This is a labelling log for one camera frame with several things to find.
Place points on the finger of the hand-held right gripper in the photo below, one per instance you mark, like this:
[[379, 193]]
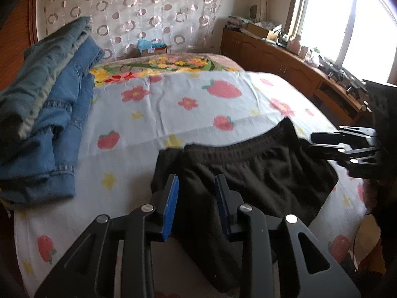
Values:
[[325, 150], [325, 137]]

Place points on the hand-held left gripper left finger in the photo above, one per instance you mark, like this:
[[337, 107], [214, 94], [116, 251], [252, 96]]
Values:
[[170, 208]]

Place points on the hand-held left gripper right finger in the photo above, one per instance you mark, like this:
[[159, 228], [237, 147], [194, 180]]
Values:
[[222, 206]]

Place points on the black pants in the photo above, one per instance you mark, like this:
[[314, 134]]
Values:
[[263, 173]]

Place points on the assorted clutter pile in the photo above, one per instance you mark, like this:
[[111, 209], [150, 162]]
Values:
[[335, 68]]

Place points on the wooden cabinet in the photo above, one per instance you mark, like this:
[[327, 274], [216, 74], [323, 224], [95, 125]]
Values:
[[279, 65]]

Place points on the strawberry print bed sheet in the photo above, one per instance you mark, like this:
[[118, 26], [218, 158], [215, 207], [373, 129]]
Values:
[[186, 121]]

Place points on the person's dark clothing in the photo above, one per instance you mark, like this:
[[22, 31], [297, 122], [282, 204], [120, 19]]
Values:
[[387, 223]]

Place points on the window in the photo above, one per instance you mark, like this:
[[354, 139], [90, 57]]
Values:
[[350, 21]]

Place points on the open cardboard box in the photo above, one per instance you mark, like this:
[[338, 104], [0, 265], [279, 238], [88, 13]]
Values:
[[260, 29]]

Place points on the blue denim jeans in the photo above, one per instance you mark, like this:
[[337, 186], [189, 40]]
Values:
[[46, 167], [77, 80]]

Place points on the floral pillow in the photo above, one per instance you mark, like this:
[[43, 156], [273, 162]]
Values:
[[167, 63]]

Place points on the small box with blue contents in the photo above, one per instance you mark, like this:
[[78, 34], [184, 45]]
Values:
[[152, 47]]

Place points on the faded light blue jeans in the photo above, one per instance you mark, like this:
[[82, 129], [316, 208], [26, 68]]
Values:
[[34, 74]]

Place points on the wooden headboard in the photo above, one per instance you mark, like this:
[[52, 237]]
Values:
[[24, 21]]

